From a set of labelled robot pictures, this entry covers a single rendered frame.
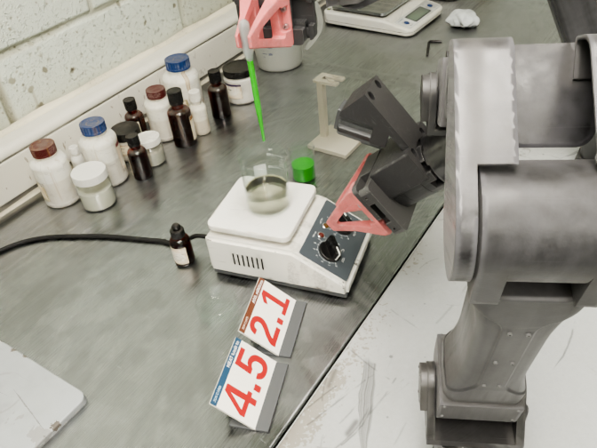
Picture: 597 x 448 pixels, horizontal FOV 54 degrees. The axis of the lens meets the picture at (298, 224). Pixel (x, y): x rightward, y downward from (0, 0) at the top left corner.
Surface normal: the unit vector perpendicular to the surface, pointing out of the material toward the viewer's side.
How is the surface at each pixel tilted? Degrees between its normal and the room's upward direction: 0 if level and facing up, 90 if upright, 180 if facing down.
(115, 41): 90
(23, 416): 0
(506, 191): 27
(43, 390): 0
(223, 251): 90
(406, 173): 90
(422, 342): 0
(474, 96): 38
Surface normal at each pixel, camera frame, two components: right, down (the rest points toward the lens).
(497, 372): -0.09, 0.84
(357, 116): -0.35, 0.62
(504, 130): -0.14, -0.21
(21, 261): -0.09, -0.77
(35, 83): 0.84, 0.29
